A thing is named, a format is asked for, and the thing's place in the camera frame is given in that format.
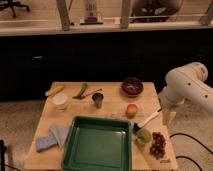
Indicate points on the wooden handled utensil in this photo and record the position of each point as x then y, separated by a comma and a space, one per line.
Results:
88, 94

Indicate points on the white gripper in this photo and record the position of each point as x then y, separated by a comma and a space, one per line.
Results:
168, 116

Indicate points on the dark red bowl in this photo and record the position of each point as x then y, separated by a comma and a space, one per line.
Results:
132, 86

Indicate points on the red white object on base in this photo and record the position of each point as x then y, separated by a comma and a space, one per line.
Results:
90, 13

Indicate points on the dark bag on floor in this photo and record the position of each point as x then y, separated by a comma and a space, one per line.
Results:
154, 10

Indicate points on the grey blue cloth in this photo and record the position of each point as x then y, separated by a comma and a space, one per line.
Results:
60, 132

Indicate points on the green plastic tray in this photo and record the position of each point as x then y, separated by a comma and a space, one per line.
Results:
98, 144

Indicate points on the white paper cup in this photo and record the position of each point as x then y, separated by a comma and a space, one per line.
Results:
60, 100

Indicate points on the green pepper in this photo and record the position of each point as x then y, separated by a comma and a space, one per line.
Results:
79, 95

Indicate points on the white handled brush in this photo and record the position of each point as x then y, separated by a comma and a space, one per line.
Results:
140, 125

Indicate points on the dark red grape bunch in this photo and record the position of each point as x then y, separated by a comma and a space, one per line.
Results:
157, 148

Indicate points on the green pear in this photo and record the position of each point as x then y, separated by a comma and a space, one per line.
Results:
143, 136

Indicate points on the wooden table leg left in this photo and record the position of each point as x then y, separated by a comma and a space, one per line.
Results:
63, 13

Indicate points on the small metal cup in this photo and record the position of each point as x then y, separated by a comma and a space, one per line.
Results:
98, 99

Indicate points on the blue sponge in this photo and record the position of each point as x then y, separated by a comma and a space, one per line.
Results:
44, 143

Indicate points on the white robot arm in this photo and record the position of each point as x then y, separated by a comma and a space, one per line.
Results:
186, 82

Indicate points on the red yellow apple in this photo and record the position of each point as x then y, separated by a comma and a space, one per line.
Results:
131, 110

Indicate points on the black office chair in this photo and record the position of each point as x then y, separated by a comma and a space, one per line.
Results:
12, 4

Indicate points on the wooden table leg middle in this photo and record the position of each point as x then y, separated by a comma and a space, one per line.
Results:
125, 14

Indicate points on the wooden table leg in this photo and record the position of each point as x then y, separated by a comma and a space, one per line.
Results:
63, 13
125, 14

